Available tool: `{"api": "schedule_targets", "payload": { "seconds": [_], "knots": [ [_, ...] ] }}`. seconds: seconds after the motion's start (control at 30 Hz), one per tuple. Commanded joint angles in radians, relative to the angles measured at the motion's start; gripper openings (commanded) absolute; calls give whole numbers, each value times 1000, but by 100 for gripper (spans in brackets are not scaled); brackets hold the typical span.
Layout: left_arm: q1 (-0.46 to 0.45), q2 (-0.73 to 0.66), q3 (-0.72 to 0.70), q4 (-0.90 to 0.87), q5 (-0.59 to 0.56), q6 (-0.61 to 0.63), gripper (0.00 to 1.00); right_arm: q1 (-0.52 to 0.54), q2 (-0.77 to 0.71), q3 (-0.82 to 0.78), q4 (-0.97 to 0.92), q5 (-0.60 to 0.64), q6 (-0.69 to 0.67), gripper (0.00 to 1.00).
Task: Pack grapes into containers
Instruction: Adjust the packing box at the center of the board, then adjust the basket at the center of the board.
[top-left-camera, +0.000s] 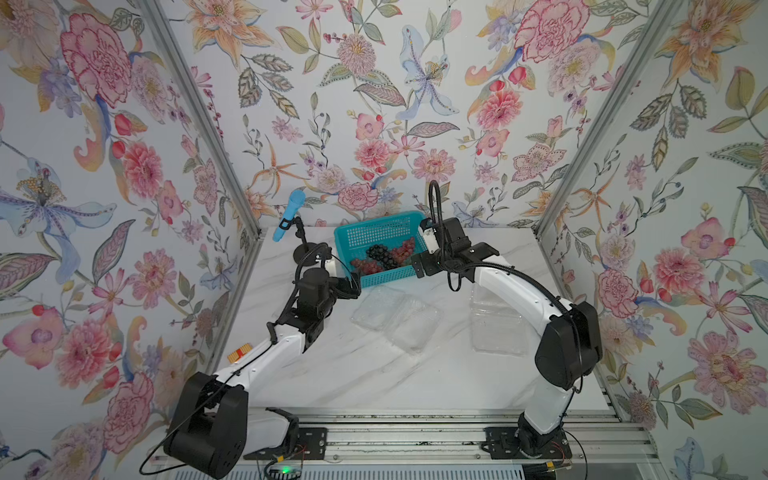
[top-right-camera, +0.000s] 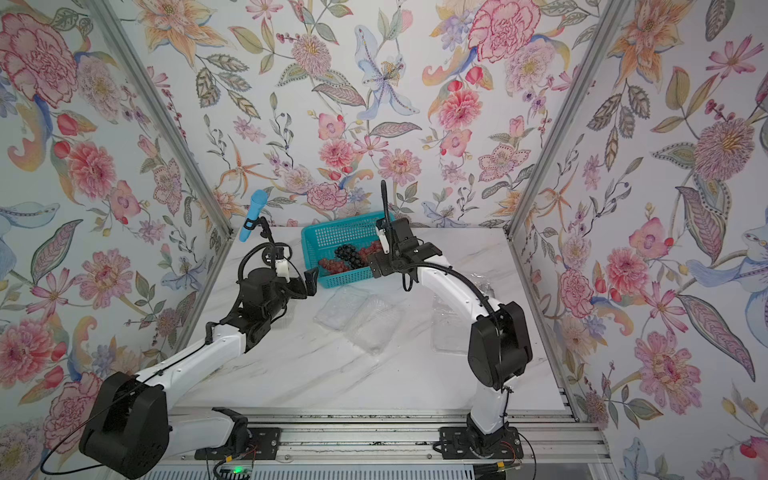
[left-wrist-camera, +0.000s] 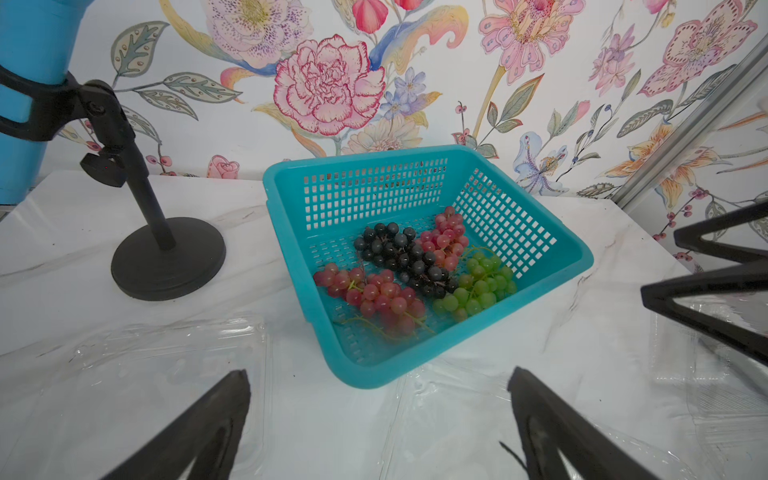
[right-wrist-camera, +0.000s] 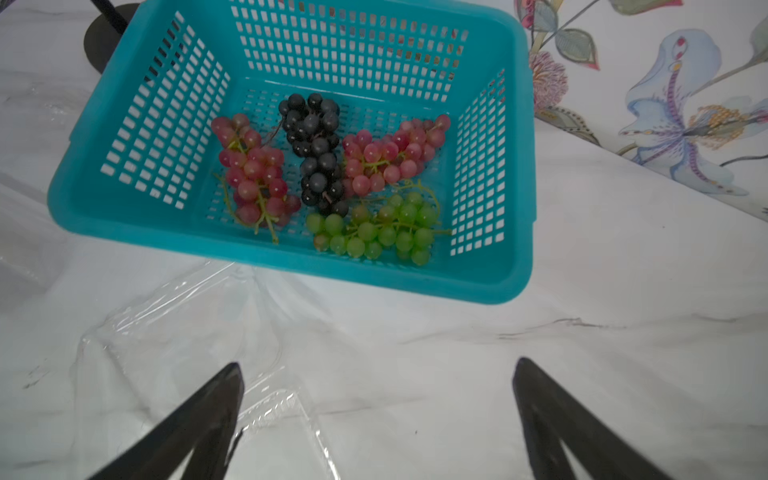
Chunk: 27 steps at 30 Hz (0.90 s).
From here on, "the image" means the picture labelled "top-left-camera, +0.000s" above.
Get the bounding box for red grape bunch front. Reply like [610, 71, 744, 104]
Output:
[350, 259, 385, 276]

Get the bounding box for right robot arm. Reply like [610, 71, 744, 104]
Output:
[412, 218, 603, 458]

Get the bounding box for blue microphone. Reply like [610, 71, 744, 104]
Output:
[273, 189, 306, 242]

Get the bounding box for clear clamshell container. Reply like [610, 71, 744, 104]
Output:
[351, 286, 444, 355]
[470, 284, 532, 357]

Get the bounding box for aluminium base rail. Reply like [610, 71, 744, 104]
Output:
[146, 410, 661, 466]

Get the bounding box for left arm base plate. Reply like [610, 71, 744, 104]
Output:
[243, 427, 328, 461]

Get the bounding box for black grape bunch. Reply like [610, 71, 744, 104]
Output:
[366, 244, 400, 271]

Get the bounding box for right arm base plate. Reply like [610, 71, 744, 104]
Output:
[480, 427, 573, 462]

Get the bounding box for left aluminium frame post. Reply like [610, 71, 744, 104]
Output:
[138, 0, 261, 239]

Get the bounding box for aluminium frame post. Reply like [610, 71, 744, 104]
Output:
[534, 0, 680, 241]
[138, 0, 261, 239]

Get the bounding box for red grape bunch back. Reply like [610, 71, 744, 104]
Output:
[390, 237, 416, 266]

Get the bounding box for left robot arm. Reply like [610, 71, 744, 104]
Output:
[158, 243, 361, 479]

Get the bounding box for red grape bunch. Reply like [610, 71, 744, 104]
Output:
[350, 259, 385, 276]
[390, 237, 416, 266]

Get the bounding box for black microphone stand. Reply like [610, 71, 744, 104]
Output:
[273, 215, 318, 266]

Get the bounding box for teal plastic mesh basket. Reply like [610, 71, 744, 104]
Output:
[334, 211, 426, 288]

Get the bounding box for right aluminium frame post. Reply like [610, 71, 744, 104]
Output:
[534, 0, 680, 241]

